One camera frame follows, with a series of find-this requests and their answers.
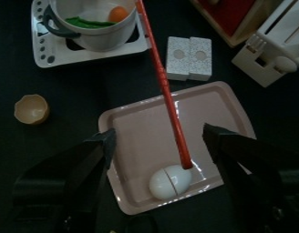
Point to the orange toy food ball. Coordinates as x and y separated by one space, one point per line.
118 14

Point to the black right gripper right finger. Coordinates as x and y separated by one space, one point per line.
261 182

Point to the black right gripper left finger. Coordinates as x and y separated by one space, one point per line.
67 182

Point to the pink rectangular tray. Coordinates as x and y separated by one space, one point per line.
147 136

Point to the red toy knife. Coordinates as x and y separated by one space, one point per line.
166 88

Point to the white speckled shaker block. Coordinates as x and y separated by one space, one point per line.
201 59
178 57

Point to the green toy vegetable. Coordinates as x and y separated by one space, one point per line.
87 23

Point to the white toy egg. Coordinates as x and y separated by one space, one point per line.
169 182

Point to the white toy toaster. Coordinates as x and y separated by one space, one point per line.
275 36

